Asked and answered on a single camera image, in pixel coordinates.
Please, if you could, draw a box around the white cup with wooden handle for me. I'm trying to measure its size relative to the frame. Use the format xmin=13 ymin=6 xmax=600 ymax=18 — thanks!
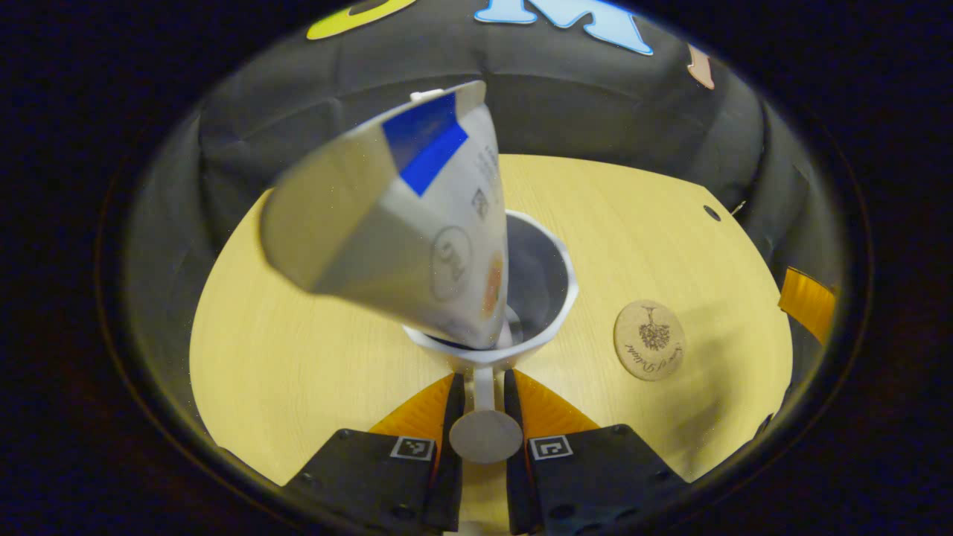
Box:
xmin=402 ymin=210 xmax=579 ymax=466

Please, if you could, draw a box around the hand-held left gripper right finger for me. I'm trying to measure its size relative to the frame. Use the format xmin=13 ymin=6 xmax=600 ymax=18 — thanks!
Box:
xmin=504 ymin=368 xmax=689 ymax=535

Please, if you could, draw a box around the black backdrop cloth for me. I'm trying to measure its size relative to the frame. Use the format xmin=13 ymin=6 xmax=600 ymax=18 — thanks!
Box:
xmin=123 ymin=0 xmax=850 ymax=313

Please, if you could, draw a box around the round wooden coaster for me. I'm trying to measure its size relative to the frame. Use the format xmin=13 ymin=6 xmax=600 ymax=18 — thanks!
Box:
xmin=613 ymin=299 xmax=686 ymax=382

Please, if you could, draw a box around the white toothpaste tube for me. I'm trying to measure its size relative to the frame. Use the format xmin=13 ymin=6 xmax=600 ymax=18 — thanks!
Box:
xmin=261 ymin=80 xmax=509 ymax=351

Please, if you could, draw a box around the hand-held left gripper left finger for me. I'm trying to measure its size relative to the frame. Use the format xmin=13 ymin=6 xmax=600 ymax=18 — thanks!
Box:
xmin=283 ymin=372 xmax=466 ymax=533

